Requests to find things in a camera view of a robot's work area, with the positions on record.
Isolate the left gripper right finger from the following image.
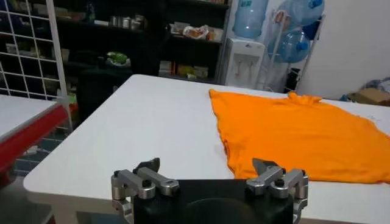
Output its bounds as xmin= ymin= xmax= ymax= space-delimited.
xmin=245 ymin=158 xmax=310 ymax=224

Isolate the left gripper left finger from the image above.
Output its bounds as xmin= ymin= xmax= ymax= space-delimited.
xmin=110 ymin=157 xmax=181 ymax=223

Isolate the orange t-shirt with white print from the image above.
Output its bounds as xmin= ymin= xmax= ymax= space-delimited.
xmin=208 ymin=88 xmax=390 ymax=185

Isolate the pile of grey clothes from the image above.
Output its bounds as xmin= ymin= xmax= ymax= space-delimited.
xmin=364 ymin=77 xmax=390 ymax=92

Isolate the black office chair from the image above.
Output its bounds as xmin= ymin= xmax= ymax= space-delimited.
xmin=76 ymin=68 xmax=133 ymax=122

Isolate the basket of colourful snack packs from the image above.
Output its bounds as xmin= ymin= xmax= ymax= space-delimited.
xmin=62 ymin=91 xmax=79 ymax=121

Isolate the white water dispenser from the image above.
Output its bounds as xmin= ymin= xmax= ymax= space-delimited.
xmin=224 ymin=37 xmax=266 ymax=89

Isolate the black shelving unit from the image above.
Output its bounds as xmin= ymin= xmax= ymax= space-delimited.
xmin=0 ymin=0 xmax=231 ymax=85

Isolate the bowl of green vegetables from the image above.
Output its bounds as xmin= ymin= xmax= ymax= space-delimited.
xmin=105 ymin=51 xmax=132 ymax=68

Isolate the red-edged side table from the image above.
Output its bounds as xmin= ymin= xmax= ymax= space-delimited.
xmin=0 ymin=94 xmax=69 ymax=183

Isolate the plastic bag with food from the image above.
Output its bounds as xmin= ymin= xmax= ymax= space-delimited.
xmin=182 ymin=24 xmax=210 ymax=40

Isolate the upright blue water jug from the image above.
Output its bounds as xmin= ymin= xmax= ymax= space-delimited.
xmin=233 ymin=0 xmax=269 ymax=40

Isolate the blue water jug lying tilted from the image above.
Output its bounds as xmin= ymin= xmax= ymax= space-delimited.
xmin=275 ymin=0 xmax=325 ymax=31

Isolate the white wire jug rack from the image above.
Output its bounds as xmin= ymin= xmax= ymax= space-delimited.
xmin=261 ymin=9 xmax=327 ymax=92

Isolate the white wire grid panel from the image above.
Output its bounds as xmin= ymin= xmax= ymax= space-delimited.
xmin=0 ymin=0 xmax=74 ymax=131

